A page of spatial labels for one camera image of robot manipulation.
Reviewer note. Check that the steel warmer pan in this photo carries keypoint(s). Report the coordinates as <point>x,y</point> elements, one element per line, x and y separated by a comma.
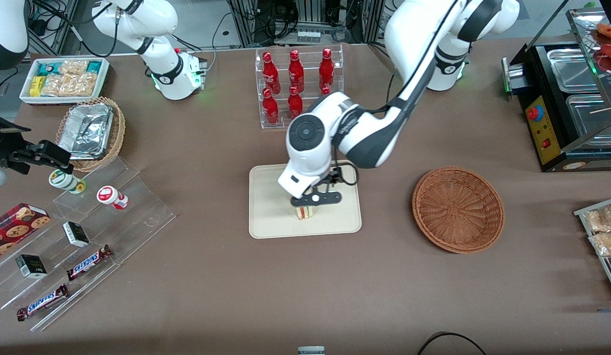
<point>574,71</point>
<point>589,123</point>

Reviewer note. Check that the small clear cracker bag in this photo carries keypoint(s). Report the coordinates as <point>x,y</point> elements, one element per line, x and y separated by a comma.
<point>73,67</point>

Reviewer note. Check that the beige plastic serving tray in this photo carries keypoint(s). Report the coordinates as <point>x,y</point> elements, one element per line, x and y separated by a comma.
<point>270,217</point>

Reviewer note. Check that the green label yogurt bottle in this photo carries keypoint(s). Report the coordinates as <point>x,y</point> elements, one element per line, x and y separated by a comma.
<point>66,181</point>

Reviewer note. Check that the clear acrylic step riser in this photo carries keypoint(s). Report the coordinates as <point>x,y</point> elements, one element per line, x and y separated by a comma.
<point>53,256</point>
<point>142,217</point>

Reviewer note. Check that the triangular sandwich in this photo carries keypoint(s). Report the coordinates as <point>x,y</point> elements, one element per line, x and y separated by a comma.
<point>306,213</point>

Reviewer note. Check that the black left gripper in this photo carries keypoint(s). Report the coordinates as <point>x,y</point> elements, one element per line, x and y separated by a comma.
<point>334,178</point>

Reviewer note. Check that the snickers chocolate bar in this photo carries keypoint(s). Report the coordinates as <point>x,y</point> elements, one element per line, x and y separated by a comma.
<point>43,302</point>
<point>88,262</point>

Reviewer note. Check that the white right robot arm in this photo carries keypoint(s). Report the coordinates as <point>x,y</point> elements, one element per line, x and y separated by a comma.
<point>169,74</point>

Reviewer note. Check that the teal snack packet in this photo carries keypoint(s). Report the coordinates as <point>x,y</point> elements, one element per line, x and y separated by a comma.
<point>46,69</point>
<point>93,66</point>

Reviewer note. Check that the small grey device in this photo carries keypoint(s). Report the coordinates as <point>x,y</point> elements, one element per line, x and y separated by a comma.
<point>311,351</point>

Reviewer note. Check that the black food warmer machine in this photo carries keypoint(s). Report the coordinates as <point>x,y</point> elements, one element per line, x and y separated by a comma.
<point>544,133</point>

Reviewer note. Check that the large clear cracker bag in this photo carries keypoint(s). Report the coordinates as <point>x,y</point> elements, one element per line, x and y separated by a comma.
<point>68,86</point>

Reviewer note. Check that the clear bag of snacks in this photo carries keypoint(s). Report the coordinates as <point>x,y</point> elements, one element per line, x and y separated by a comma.
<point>601,220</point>
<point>606,244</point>

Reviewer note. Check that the grey snack display tray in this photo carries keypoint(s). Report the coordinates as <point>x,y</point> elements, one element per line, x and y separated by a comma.
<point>581,213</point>

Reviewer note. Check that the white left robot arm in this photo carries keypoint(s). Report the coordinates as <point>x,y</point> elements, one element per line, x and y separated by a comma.
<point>413,44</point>

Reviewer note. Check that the white rectangular snack bin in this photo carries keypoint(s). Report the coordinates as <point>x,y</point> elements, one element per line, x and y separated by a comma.
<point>103,81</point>

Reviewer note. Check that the white power strip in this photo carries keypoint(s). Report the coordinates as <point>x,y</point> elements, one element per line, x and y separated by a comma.
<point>308,36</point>

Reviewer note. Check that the red tartan cookie box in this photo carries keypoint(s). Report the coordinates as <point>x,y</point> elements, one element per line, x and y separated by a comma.
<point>17,227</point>

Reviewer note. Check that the yellow snack packet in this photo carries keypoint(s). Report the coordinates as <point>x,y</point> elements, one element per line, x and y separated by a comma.
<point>35,87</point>

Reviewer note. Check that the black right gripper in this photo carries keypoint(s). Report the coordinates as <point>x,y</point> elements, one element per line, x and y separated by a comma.
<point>0,148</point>

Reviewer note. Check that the red cola bottle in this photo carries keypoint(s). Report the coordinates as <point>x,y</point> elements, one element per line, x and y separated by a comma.
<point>325,90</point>
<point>294,101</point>
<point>270,109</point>
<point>326,70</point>
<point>296,73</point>
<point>270,74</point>

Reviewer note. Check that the small black carton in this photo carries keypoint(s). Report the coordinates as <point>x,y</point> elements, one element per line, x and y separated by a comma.
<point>76,234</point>
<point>31,266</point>

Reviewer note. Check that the red label yogurt bottle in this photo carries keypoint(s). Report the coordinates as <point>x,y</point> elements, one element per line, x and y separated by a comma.
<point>110,196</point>

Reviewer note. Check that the light tan wicker basket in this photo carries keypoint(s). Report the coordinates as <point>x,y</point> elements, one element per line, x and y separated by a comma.
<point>118,133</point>

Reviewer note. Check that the aluminium foil container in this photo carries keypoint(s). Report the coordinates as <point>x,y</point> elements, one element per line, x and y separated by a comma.
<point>86,130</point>

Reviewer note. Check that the clear acrylic bottle rack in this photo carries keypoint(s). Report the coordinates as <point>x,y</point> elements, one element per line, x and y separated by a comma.
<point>266,125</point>

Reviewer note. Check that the aluminium equipment frame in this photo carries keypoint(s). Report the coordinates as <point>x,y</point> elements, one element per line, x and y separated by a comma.
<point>246,22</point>

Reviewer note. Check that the round brown wicker basket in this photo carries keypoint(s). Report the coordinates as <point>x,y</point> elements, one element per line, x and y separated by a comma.
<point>458,212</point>

